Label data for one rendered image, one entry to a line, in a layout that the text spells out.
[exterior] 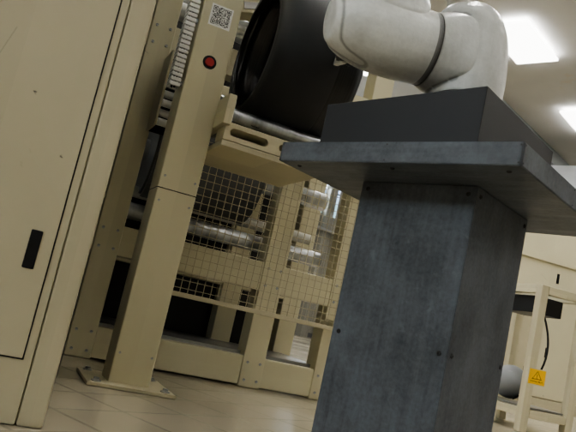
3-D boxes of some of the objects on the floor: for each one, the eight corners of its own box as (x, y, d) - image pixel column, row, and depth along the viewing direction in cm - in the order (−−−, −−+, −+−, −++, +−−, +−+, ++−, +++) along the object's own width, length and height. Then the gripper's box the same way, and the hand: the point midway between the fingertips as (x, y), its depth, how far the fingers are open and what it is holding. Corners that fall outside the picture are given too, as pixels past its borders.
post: (106, 384, 203) (287, -324, 241) (100, 377, 216) (273, -296, 253) (148, 392, 208) (320, -304, 245) (141, 384, 221) (304, -278, 258)
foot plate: (86, 384, 195) (87, 376, 195) (76, 369, 220) (78, 363, 220) (175, 399, 205) (177, 392, 205) (156, 383, 229) (158, 377, 230)
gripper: (393, 45, 197) (357, 57, 219) (355, 29, 192) (321, 42, 214) (387, 70, 197) (351, 79, 219) (348, 55, 192) (315, 65, 214)
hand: (340, 59), depth 213 cm, fingers closed
